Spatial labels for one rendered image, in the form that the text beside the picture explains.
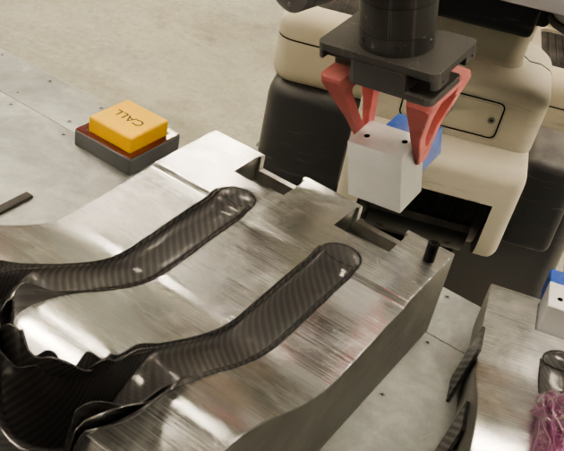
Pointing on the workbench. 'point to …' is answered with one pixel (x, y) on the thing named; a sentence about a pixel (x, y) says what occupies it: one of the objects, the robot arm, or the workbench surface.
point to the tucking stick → (5, 207)
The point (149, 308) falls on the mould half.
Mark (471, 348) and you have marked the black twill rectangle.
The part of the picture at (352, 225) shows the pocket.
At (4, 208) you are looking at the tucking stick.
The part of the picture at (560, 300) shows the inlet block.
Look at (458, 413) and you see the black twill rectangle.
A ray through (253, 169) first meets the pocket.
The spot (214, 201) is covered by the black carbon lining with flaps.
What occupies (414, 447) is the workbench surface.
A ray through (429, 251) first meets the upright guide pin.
